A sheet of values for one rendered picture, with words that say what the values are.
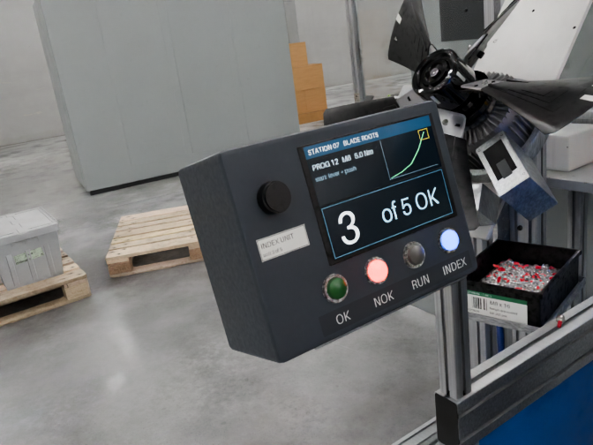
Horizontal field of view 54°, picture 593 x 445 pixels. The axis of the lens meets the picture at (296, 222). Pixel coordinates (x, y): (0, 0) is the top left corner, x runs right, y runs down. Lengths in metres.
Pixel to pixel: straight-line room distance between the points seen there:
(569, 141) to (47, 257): 2.94
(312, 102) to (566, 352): 8.72
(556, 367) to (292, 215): 0.58
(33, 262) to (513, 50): 2.95
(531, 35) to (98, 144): 5.39
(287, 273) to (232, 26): 6.44
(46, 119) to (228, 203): 12.68
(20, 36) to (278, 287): 12.71
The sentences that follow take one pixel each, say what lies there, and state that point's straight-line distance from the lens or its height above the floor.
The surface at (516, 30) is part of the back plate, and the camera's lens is 1.72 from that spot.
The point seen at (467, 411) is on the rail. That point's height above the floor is 0.84.
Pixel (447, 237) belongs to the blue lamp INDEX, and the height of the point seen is 1.12.
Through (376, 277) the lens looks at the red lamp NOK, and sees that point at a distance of 0.55.
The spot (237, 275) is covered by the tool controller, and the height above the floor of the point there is 1.14.
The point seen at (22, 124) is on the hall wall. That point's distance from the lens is 13.14.
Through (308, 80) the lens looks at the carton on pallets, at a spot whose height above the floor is 0.64.
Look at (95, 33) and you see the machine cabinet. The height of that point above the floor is 1.62.
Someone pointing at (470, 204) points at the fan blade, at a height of 0.96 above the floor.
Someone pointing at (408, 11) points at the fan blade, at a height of 1.36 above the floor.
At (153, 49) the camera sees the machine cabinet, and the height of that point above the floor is 1.39.
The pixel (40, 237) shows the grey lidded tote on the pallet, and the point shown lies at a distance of 3.74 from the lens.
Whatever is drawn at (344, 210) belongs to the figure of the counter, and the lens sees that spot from 0.54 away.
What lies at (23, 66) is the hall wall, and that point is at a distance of 13.11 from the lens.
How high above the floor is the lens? 1.34
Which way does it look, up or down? 18 degrees down
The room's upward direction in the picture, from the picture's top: 8 degrees counter-clockwise
